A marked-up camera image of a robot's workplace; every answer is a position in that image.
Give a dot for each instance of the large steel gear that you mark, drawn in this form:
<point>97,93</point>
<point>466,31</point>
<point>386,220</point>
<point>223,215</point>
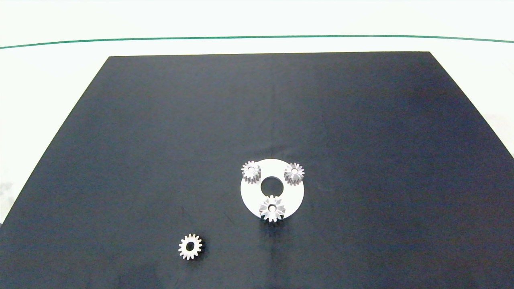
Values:
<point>266,210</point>

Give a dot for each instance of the small steel gear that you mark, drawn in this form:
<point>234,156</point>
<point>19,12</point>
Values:
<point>183,247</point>
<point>246,169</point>
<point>289,175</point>

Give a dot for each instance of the round white pin plate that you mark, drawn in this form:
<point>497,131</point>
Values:
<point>295,196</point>

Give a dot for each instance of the dark rectangular mat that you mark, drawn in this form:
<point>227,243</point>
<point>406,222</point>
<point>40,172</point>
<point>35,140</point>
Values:
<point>160,140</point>

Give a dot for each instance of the green tape line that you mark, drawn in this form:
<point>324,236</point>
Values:
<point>257,37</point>

